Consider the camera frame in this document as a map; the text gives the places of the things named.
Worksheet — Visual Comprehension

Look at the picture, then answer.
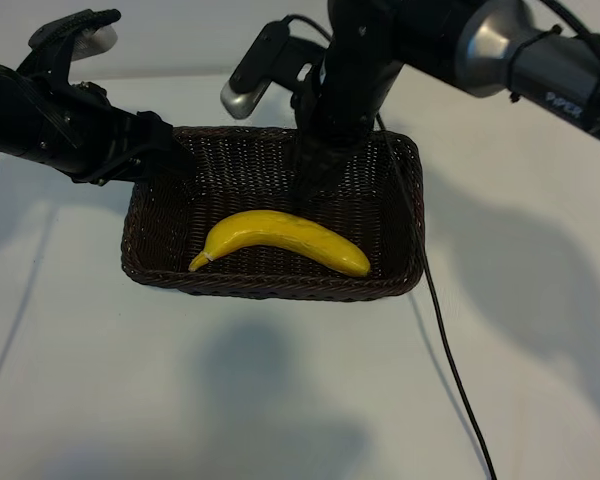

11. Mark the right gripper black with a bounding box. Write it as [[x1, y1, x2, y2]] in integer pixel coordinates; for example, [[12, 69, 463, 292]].
[[291, 0, 412, 212]]

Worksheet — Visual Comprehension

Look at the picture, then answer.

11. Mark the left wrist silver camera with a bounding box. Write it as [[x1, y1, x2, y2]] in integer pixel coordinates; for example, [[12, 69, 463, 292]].
[[27, 8, 123, 65]]

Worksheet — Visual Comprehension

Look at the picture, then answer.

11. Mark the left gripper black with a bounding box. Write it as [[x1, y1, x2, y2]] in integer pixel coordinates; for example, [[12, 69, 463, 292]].
[[18, 73, 197, 187]]

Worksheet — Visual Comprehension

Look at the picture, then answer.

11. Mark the dark brown woven basket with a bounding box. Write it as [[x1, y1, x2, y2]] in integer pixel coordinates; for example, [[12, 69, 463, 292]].
[[121, 125, 425, 304]]

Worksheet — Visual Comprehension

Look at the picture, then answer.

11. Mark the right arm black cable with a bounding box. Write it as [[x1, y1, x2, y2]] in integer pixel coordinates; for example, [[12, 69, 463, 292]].
[[375, 113, 499, 480]]

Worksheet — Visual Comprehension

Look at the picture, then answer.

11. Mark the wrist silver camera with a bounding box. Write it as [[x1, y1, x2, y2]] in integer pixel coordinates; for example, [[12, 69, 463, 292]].
[[27, 8, 123, 65], [219, 14, 332, 120]]

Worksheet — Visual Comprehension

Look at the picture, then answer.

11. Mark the yellow banana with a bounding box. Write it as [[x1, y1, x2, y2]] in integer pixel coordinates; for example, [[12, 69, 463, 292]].
[[188, 209, 372, 277]]

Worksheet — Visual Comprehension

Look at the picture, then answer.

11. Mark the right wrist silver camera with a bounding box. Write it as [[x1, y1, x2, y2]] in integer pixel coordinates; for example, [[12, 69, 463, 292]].
[[219, 14, 332, 120]]

